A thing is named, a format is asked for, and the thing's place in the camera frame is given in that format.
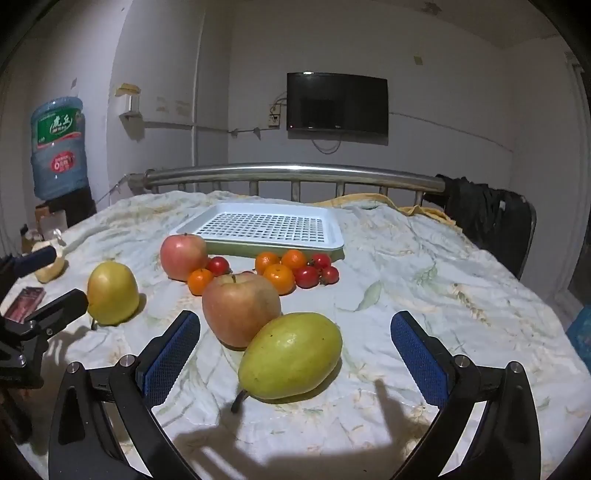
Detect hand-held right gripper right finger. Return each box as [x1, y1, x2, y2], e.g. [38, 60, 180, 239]
[390, 310, 542, 480]

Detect blue plastic bag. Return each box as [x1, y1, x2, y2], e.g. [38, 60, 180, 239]
[567, 307, 591, 374]

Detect black clothes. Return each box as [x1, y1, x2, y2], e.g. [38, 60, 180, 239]
[434, 174, 509, 252]

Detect yellow bed sheet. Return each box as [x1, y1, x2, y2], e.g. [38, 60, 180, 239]
[318, 193, 458, 227]

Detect black jug stand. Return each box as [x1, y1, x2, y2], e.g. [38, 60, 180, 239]
[60, 187, 98, 227]

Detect black chair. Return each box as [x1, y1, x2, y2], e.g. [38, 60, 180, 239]
[499, 189, 539, 280]

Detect white wall pipe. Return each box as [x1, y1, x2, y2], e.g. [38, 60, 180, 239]
[190, 0, 205, 169]

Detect white slotted plastic tray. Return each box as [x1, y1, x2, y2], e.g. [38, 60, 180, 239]
[169, 202, 345, 261]

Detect pink red apple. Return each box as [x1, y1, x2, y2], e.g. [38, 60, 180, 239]
[160, 233, 209, 282]

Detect steel bed rail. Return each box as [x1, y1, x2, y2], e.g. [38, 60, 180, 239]
[127, 162, 446, 206]

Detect pale leaf-print blanket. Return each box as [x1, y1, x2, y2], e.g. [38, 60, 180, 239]
[0, 189, 591, 480]

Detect small red packet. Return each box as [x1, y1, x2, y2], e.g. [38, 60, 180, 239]
[4, 286, 45, 323]

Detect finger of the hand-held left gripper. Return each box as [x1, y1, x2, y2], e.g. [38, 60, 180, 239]
[4, 288, 89, 334]
[0, 246, 57, 280]

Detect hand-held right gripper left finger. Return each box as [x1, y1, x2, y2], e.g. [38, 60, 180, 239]
[48, 310, 201, 480]

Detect brown cardboard box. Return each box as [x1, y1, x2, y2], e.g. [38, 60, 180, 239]
[34, 203, 69, 241]

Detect blue water jug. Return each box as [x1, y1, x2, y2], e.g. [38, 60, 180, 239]
[30, 96, 90, 201]

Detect tied pale plastic bag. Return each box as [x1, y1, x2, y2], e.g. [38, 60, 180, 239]
[32, 228, 66, 284]

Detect yellow pear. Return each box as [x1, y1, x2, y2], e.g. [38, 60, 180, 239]
[86, 261, 140, 329]

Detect black wall television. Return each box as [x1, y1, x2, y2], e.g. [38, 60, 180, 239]
[286, 71, 389, 138]

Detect green pear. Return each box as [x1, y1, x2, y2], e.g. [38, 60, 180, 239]
[231, 312, 344, 413]

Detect brownish red apple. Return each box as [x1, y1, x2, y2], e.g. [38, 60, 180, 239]
[202, 272, 282, 349]

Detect orange tangerine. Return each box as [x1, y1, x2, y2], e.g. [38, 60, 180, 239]
[187, 268, 214, 296]
[281, 249, 308, 272]
[263, 263, 296, 296]
[255, 251, 281, 275]

